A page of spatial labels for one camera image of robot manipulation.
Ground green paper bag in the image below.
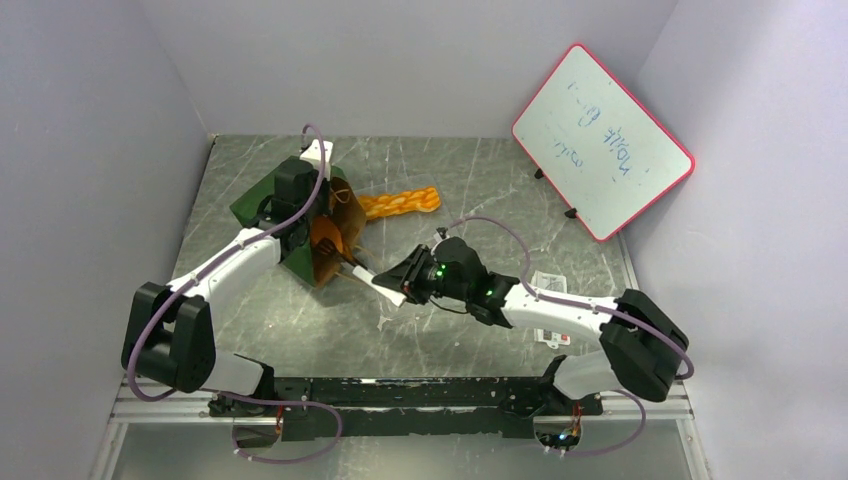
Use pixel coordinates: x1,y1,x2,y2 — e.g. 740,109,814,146
230,156,366,289

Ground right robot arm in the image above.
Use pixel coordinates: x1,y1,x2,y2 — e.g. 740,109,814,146
373,237,689,414

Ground white printed card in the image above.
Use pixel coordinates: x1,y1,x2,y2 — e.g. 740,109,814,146
529,270,572,347

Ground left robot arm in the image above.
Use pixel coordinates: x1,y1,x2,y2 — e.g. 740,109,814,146
121,156,332,416

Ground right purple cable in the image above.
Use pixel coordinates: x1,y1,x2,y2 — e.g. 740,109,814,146
433,215,696,460

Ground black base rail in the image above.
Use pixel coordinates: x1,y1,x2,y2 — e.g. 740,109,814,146
208,376,603,441

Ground long metal tweezers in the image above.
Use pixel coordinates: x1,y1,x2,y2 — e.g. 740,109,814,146
327,253,406,307

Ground braided fake bread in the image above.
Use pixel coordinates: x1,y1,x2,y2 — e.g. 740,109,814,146
357,186,442,221

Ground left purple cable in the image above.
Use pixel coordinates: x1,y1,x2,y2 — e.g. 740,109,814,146
125,123,344,466

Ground aluminium frame rail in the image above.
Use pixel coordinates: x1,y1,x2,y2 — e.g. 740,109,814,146
91,382,713,479

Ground purple cable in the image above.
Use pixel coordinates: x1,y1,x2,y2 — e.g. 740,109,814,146
433,215,696,460
125,123,344,466

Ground red framed whiteboard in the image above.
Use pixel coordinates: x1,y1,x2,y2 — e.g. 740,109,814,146
511,43,696,242

